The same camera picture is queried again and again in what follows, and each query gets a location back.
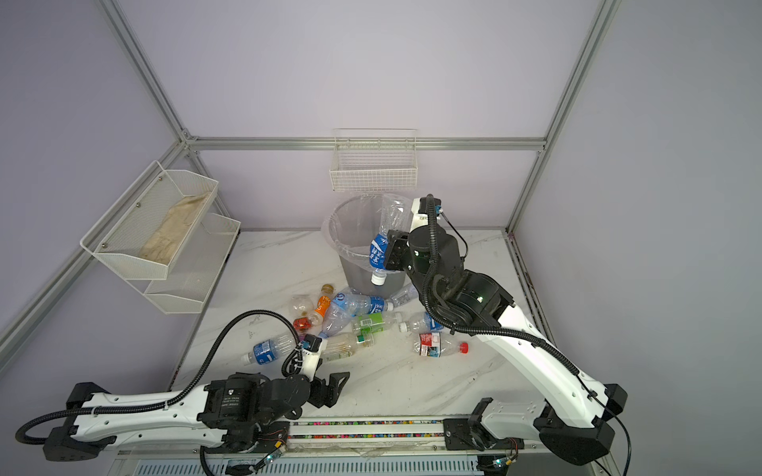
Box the white wire wall basket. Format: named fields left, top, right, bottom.
left=329, top=128, right=419, bottom=192

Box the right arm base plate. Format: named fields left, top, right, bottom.
left=443, top=418, right=495, bottom=451

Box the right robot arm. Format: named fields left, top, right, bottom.
left=384, top=225, right=627, bottom=466

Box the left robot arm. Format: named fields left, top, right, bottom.
left=43, top=372, right=350, bottom=462

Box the clear plastic bin liner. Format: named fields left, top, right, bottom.
left=321, top=192, right=413, bottom=273

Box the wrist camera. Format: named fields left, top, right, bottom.
left=410, top=198, right=442, bottom=231
left=298, top=334, right=325, bottom=381

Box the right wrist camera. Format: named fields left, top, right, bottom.
left=410, top=198, right=442, bottom=231

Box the red cap round bottle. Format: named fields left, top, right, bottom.
left=289, top=295, right=315, bottom=333

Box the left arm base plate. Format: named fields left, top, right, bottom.
left=220, top=422, right=291, bottom=453

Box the white mesh lower shelf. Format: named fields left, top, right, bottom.
left=144, top=212, right=240, bottom=315

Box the beige cloth in shelf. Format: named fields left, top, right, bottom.
left=139, top=194, right=210, bottom=265

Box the black corrugated cable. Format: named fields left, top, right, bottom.
left=15, top=308, right=302, bottom=446
left=421, top=195, right=632, bottom=476

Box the left black corrugated cable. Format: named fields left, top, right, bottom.
left=15, top=308, right=302, bottom=446

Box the orange label juice bottle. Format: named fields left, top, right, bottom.
left=313, top=284, right=335, bottom=326

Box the blue label bottle right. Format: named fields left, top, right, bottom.
left=398, top=311, right=444, bottom=333

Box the green label clear bottle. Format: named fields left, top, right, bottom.
left=352, top=311, right=404, bottom=334

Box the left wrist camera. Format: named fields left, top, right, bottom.
left=298, top=334, right=325, bottom=381

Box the red label clear bottle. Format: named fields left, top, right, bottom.
left=414, top=332, right=470, bottom=358

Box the grey mesh waste bin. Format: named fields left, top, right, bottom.
left=321, top=194, right=412, bottom=298

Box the blue cap water bottle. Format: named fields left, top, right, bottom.
left=240, top=333, right=298, bottom=365

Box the right black corrugated cable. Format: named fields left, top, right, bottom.
left=421, top=195, right=632, bottom=476

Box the clear bottle white cap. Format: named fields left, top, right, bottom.
left=389, top=283, right=419, bottom=309

